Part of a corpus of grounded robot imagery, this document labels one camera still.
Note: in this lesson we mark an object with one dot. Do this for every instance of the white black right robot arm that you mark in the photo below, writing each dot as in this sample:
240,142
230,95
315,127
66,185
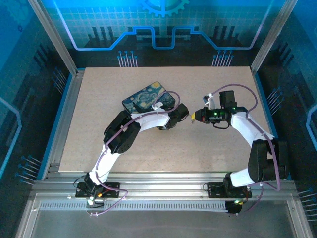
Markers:
245,129

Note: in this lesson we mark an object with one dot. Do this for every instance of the black box with painting print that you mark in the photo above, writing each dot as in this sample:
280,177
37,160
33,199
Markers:
143,96

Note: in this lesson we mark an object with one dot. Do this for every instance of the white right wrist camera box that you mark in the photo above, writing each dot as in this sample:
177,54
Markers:
210,100

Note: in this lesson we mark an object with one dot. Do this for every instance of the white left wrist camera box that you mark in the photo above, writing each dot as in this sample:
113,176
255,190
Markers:
157,106

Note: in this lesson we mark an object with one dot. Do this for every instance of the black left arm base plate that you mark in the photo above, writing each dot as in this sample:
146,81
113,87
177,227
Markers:
112,192

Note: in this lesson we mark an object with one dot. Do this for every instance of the aluminium mounting rail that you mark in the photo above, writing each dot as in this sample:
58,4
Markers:
161,183

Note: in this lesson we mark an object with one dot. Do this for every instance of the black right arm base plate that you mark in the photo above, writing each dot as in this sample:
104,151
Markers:
214,191

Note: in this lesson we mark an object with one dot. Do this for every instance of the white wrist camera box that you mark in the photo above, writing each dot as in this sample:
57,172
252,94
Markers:
157,106
210,100

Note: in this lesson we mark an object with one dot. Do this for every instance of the aluminium frame post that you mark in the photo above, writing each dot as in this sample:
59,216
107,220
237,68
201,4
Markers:
53,37
272,37

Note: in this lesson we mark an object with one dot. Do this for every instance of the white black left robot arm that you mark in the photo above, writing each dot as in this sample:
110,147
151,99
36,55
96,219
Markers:
153,124

